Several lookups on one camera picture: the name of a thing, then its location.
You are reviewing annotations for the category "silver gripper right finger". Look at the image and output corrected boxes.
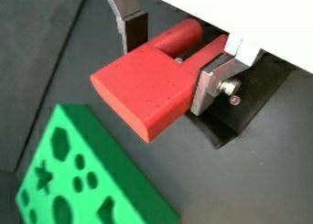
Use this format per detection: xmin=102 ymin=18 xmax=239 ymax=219
xmin=192 ymin=38 xmax=264 ymax=116

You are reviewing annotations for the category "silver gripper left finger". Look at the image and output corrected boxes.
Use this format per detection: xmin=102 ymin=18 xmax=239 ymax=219
xmin=108 ymin=0 xmax=149 ymax=54

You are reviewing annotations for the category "red square-circle object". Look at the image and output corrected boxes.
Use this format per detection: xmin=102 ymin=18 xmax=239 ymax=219
xmin=91 ymin=18 xmax=228 ymax=143

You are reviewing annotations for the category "black curved fixture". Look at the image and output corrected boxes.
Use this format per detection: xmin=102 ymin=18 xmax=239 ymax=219
xmin=186 ymin=54 xmax=293 ymax=149

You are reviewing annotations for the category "green foam shape tray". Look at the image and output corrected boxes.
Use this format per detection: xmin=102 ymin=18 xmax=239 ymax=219
xmin=17 ymin=104 xmax=180 ymax=224

